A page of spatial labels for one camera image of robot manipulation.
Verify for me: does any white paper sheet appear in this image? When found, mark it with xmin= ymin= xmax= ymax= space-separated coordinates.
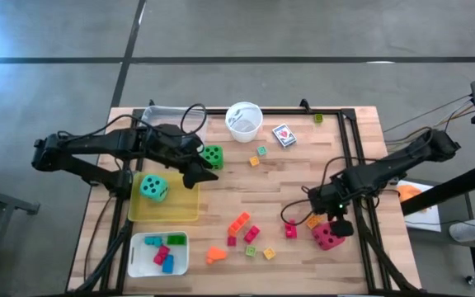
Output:
xmin=396 ymin=179 xmax=443 ymax=233

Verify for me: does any red double brick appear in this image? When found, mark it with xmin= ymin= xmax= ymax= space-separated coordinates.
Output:
xmin=284 ymin=219 xmax=299 ymax=240
xmin=153 ymin=245 xmax=172 ymax=266
xmin=243 ymin=224 xmax=261 ymax=244

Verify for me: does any thin cable bundle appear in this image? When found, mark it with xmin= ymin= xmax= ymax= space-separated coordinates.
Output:
xmin=383 ymin=93 xmax=475 ymax=145

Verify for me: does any white plastic bin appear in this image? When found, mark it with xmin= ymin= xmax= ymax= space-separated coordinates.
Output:
xmin=127 ymin=230 xmax=190 ymax=279

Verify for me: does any translucent white cup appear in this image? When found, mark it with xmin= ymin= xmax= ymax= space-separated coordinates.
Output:
xmin=225 ymin=101 xmax=264 ymax=144

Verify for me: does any angled orange brick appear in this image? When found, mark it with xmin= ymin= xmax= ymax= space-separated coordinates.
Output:
xmin=205 ymin=246 xmax=228 ymax=265

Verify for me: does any yellow translucent tray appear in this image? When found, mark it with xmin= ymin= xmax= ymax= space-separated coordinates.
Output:
xmin=127 ymin=170 xmax=201 ymax=224

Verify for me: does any orange crumpled object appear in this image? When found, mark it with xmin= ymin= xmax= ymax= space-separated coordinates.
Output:
xmin=397 ymin=184 xmax=424 ymax=203

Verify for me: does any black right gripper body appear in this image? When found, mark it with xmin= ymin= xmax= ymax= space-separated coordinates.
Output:
xmin=306 ymin=171 xmax=360 ymax=219

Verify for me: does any teal foam die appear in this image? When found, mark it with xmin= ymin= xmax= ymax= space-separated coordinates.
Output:
xmin=139 ymin=174 xmax=170 ymax=204

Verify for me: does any clear plastic bin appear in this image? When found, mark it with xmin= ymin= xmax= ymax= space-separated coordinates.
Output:
xmin=140 ymin=105 xmax=209 ymax=144

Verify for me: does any pink foam die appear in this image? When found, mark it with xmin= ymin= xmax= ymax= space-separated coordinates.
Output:
xmin=311 ymin=221 xmax=346 ymax=252

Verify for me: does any black slanted beam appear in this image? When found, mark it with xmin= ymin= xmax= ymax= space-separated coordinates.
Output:
xmin=400 ymin=163 xmax=475 ymax=216

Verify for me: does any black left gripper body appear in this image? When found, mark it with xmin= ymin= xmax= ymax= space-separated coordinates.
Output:
xmin=144 ymin=122 xmax=206 ymax=174

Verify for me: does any heart print card box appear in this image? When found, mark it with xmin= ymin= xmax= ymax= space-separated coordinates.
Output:
xmin=272 ymin=123 xmax=298 ymax=149

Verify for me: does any person's foot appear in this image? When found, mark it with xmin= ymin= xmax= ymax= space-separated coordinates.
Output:
xmin=449 ymin=217 xmax=475 ymax=243

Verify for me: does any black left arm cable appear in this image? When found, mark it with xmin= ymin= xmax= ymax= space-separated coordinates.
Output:
xmin=55 ymin=102 xmax=209 ymax=139

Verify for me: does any long orange brick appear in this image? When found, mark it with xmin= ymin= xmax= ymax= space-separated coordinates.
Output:
xmin=227 ymin=211 xmax=252 ymax=238

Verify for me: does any green foam die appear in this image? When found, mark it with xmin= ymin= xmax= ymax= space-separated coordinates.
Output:
xmin=199 ymin=144 xmax=225 ymax=171

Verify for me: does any blue brick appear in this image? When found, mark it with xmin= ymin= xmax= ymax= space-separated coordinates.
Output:
xmin=162 ymin=254 xmax=176 ymax=275

